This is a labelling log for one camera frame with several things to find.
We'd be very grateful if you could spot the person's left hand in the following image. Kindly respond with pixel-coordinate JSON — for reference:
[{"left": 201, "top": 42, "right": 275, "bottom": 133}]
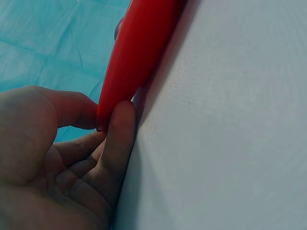
[{"left": 0, "top": 85, "right": 137, "bottom": 230}]

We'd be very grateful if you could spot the red plastic dish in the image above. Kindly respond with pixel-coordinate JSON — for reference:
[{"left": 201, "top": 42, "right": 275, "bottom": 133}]
[{"left": 95, "top": 0, "right": 189, "bottom": 133}]

